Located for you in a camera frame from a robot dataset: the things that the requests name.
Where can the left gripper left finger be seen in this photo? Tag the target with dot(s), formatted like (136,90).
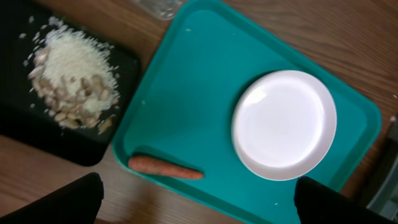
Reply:
(77,202)

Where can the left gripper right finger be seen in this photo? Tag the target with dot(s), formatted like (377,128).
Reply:
(317,204)

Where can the orange carrot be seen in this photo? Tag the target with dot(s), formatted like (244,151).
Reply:
(154,166)

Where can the white plate with food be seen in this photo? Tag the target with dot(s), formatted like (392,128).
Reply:
(283,125)

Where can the pile of peanut shells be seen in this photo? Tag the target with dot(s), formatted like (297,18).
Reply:
(76,90)

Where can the pile of white rice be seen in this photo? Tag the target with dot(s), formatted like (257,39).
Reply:
(57,35)

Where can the black plastic tray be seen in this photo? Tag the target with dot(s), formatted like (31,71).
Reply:
(23,114)

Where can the clear plastic storage bin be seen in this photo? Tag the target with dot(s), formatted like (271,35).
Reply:
(163,10)

